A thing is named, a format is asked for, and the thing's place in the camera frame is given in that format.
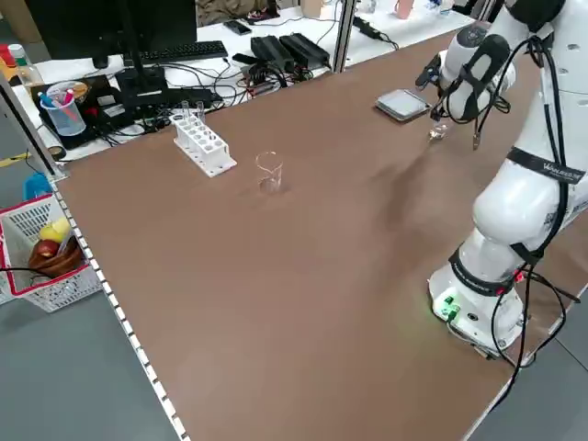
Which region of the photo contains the silver digital balance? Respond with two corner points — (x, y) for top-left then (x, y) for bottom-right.
(372, 87), (435, 124)

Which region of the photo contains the large glass beaker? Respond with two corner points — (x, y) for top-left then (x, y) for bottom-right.
(254, 151), (285, 196)

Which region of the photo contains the black power adapter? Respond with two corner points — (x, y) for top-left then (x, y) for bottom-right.
(352, 16), (383, 40)

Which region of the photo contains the black smartphone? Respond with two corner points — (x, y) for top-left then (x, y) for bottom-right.
(223, 18), (254, 37)

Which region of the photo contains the white test tube rack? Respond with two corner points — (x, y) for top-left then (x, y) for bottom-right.
(172, 112), (239, 179)

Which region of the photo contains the black keyboard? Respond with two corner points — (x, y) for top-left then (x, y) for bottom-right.
(122, 40), (230, 66)

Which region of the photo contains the black monitor stand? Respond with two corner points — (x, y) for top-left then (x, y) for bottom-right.
(112, 0), (170, 109)

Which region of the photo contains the black computer monitor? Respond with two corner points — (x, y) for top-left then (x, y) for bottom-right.
(25, 0), (198, 61)

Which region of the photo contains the yellow lemon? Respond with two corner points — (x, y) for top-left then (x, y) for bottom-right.
(38, 217), (72, 243)

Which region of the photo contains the brown wooden bowl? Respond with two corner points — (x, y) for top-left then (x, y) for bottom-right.
(27, 237), (87, 279)

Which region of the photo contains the blue plastic container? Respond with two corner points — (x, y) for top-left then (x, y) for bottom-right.
(22, 173), (52, 201)

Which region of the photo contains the plastic bottle white cap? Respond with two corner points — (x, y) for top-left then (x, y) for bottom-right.
(6, 43), (46, 89)

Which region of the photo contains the white basket red rim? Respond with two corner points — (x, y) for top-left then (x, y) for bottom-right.
(0, 192), (105, 314)

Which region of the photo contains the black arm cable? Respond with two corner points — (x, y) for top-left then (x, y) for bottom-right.
(435, 34), (575, 286)

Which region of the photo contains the aluminium frame post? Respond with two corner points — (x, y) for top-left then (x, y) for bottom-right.
(0, 73), (71, 181)
(331, 0), (358, 74)

